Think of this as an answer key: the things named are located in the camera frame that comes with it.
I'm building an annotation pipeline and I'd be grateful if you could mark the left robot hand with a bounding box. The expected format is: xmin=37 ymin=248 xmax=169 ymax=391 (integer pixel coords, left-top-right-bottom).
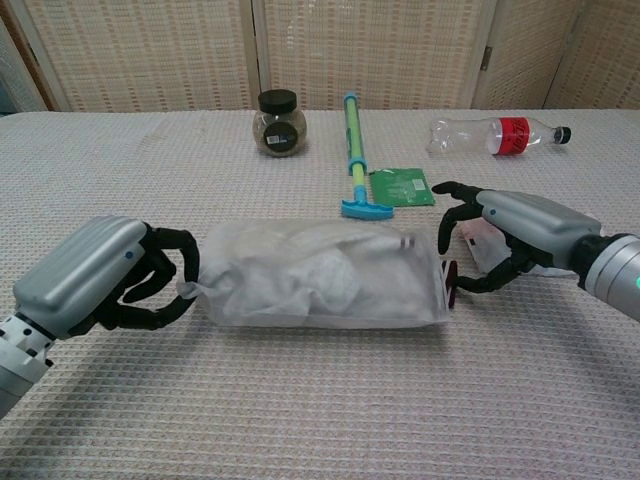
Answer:
xmin=12 ymin=215 xmax=202 ymax=340

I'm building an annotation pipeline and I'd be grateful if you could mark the translucent plastic zip bag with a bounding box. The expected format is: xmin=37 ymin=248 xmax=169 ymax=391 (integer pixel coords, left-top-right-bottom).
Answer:
xmin=175 ymin=216 xmax=458 ymax=330

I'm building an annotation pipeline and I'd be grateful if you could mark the green and blue water pump toy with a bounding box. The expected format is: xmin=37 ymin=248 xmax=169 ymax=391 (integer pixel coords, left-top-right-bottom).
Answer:
xmin=341 ymin=90 xmax=396 ymax=221

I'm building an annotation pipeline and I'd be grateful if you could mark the glass jar with black lid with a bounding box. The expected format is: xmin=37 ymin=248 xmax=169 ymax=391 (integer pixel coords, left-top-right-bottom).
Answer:
xmin=251 ymin=89 xmax=307 ymax=159

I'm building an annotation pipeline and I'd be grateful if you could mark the green foil sachet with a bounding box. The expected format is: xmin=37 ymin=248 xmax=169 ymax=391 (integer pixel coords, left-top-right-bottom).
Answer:
xmin=368 ymin=167 xmax=437 ymax=208

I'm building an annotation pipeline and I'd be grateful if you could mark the woven folding screen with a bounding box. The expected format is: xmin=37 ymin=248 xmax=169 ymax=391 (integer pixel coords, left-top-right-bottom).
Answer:
xmin=0 ymin=0 xmax=640 ymax=113

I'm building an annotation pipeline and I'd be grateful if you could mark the empty clear bottle red label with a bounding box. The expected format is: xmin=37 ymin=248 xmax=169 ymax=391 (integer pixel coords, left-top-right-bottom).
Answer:
xmin=425 ymin=116 xmax=573 ymax=158

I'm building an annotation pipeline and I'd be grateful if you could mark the pink and white plastic packet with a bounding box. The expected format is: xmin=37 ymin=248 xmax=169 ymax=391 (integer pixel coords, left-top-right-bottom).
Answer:
xmin=458 ymin=212 xmax=601 ymax=279

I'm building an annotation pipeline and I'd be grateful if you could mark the white garment with striped cuff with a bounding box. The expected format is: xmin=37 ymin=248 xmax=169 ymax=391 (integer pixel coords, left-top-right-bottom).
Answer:
xmin=204 ymin=222 xmax=458 ymax=321

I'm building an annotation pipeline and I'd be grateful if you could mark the beige woven table covering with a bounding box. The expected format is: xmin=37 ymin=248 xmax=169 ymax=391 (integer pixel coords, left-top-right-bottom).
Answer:
xmin=0 ymin=107 xmax=640 ymax=480

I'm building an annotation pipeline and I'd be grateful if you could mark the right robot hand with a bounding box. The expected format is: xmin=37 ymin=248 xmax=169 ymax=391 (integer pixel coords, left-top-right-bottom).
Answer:
xmin=431 ymin=181 xmax=603 ymax=295

